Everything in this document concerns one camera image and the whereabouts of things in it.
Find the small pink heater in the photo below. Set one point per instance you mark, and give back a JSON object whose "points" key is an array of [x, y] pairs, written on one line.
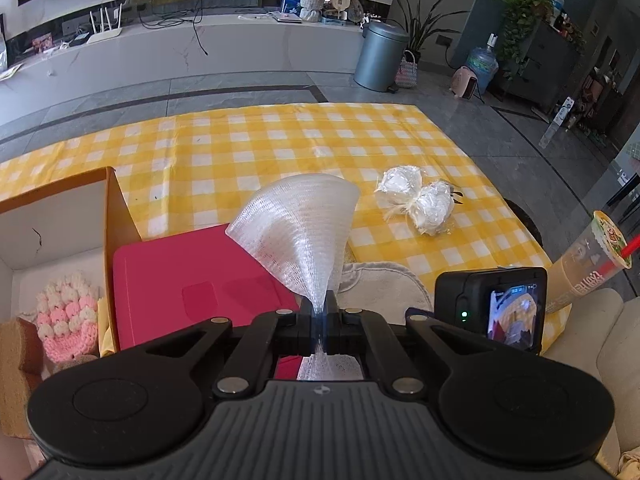
{"points": [[466, 84]]}

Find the white router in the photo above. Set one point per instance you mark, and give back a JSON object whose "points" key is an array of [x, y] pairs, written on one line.
{"points": [[105, 34]]}

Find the long-leaf potted plant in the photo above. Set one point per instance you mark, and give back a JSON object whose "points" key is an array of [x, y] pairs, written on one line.
{"points": [[425, 20]]}

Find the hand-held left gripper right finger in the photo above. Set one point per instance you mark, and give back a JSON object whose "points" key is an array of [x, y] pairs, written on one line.
{"points": [[332, 332]]}

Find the round wooden ornament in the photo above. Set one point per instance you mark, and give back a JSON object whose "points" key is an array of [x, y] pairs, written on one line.
{"points": [[339, 2]]}

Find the cream sofa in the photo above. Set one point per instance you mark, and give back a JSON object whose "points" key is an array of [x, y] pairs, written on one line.
{"points": [[600, 340]]}

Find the orange cardboard box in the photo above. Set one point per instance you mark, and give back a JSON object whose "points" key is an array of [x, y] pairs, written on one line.
{"points": [[55, 220]]}

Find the yellow checked blanket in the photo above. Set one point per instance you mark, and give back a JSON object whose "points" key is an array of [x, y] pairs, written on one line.
{"points": [[250, 150]]}

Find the grey television console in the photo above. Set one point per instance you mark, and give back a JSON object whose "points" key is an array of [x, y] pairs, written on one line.
{"points": [[150, 60]]}

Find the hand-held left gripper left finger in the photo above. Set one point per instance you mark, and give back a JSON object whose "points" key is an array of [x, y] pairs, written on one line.
{"points": [[307, 332]]}

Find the red drinking straw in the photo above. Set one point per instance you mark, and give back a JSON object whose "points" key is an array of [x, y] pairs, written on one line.
{"points": [[629, 250]]}

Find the pink photo card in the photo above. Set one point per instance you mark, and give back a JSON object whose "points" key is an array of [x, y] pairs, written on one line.
{"points": [[42, 42]]}

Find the tall green leafy plant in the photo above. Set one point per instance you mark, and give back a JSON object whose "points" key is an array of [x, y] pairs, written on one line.
{"points": [[520, 15]]}

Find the woven checked bag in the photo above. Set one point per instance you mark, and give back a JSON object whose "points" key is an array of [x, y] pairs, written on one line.
{"points": [[406, 72]]}

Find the white cloth in clear bag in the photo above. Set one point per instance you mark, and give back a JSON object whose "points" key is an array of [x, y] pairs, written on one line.
{"points": [[435, 207], [400, 187]]}

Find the milk tea plastic cup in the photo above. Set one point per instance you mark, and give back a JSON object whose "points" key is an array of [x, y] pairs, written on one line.
{"points": [[580, 270]]}

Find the dark round table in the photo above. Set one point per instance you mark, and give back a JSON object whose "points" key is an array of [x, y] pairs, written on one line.
{"points": [[522, 220]]}

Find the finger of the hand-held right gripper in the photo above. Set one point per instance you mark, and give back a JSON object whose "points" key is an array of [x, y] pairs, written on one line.
{"points": [[419, 315]]}

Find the red box lid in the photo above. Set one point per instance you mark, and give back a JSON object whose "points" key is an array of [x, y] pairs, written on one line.
{"points": [[175, 270]]}

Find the pink knitted hat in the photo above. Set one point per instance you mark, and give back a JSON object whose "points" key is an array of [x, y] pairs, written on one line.
{"points": [[65, 320]]}

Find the brown plush cloth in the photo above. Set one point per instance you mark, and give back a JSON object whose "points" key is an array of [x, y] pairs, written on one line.
{"points": [[17, 360]]}

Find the white foam net sleeve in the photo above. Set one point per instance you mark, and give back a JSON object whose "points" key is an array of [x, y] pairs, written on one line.
{"points": [[300, 220]]}

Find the dark storage cabinet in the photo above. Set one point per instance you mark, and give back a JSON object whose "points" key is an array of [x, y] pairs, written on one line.
{"points": [[550, 70]]}

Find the white bottle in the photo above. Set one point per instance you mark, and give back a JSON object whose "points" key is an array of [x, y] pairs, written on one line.
{"points": [[564, 112]]}

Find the white plush cloth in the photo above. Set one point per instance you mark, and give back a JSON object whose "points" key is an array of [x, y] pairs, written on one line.
{"points": [[380, 282]]}

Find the blue water dispenser bottle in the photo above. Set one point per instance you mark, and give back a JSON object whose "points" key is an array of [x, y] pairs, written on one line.
{"points": [[482, 62]]}

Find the grey-blue trash can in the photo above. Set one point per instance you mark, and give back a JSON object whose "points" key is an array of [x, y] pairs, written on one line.
{"points": [[380, 60]]}

